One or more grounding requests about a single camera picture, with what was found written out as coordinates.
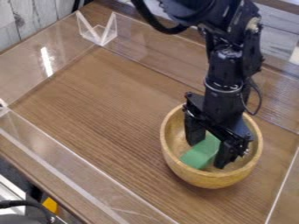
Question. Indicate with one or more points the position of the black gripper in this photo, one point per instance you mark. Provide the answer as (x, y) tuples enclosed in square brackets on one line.
[(216, 112)]

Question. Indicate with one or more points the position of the green rectangular block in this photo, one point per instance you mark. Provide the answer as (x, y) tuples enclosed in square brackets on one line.
[(199, 156)]

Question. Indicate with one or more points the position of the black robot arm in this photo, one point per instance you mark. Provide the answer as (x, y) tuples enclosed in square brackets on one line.
[(231, 26)]

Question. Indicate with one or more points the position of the brown wooden bowl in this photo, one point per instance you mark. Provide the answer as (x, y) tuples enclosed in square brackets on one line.
[(211, 178)]

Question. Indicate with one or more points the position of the yellow label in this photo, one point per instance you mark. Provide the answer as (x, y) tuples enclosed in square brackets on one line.
[(51, 205)]

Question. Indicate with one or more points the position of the clear acrylic enclosure wall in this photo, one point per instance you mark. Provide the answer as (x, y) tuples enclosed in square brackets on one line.
[(92, 129)]

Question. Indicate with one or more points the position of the clear acrylic corner bracket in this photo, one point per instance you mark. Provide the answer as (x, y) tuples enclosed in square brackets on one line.
[(99, 34)]

